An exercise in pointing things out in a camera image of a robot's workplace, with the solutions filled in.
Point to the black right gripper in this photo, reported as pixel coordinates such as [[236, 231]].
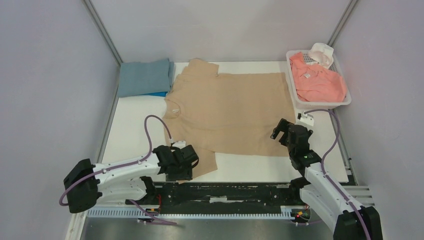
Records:
[[286, 133]]

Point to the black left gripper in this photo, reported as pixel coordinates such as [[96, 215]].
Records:
[[186, 174]]

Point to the beige t shirt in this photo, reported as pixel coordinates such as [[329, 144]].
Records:
[[227, 113]]

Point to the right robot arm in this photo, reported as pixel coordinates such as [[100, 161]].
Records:
[[346, 217]]

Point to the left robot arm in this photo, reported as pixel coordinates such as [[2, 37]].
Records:
[[88, 184]]

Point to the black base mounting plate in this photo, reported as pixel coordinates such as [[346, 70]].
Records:
[[221, 198]]

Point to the pink t shirt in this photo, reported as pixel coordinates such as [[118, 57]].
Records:
[[315, 83]]

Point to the folded bright blue t shirt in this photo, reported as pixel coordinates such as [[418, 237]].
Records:
[[158, 94]]

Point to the white t shirt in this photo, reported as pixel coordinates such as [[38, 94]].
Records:
[[322, 54]]

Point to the folded grey-blue t shirt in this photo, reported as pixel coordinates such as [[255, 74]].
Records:
[[142, 78]]

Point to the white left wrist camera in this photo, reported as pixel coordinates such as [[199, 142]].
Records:
[[179, 144]]

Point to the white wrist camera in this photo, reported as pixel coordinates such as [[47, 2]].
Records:
[[305, 120], [179, 144]]

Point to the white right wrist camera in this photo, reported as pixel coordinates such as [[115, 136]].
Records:
[[305, 120]]

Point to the white slotted cable duct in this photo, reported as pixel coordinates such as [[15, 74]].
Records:
[[134, 212]]

